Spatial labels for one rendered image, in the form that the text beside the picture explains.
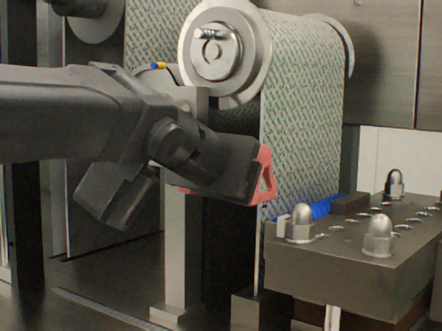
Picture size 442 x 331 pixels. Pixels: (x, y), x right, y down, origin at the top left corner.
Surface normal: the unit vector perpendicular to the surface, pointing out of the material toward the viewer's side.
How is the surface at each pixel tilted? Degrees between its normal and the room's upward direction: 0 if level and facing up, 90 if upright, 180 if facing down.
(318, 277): 90
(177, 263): 90
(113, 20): 90
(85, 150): 121
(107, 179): 77
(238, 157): 63
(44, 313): 0
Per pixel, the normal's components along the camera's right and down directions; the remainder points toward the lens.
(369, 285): -0.58, 0.13
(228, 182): -0.53, -0.33
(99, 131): 0.69, 0.53
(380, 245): -0.10, 0.17
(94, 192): -0.30, -0.07
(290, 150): 0.81, 0.12
